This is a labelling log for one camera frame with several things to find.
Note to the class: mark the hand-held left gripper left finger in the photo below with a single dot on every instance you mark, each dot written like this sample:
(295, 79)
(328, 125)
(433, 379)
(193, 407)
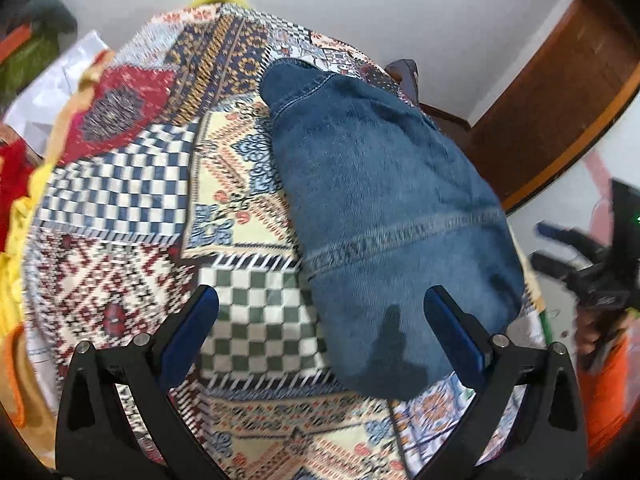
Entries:
(187, 340)

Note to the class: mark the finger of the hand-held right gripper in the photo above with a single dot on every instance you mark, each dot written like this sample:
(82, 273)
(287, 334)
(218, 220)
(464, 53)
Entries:
(557, 267)
(565, 237)

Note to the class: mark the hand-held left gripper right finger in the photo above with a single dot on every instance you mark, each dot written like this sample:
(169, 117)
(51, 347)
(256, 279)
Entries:
(457, 342)

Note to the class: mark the blue denim jacket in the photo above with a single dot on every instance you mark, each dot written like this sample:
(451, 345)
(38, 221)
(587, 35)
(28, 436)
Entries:
(390, 200)

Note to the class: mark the person's right forearm orange sleeve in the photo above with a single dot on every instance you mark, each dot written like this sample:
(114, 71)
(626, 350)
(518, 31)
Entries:
(612, 400)

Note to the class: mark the person's right hand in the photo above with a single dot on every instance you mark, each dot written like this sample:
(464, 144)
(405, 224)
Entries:
(592, 335)

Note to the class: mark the brown wooden door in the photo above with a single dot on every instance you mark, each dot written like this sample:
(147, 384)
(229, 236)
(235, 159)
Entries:
(545, 125)

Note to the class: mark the patterned patchwork blanket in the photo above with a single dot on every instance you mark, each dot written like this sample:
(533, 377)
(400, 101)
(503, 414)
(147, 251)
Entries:
(150, 220)

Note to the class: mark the yellow garment with orange trim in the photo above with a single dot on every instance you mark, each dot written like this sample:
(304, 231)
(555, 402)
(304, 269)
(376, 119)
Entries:
(15, 310)

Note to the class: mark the dark blue object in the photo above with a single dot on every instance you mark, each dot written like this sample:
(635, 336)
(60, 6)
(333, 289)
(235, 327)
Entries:
(405, 80)

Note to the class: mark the red cloth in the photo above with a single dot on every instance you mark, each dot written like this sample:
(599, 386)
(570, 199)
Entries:
(15, 180)

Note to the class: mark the white plastic bag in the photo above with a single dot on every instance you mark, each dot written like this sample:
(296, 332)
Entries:
(55, 90)

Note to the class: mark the green cloth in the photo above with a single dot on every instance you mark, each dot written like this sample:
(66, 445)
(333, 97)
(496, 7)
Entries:
(35, 45)

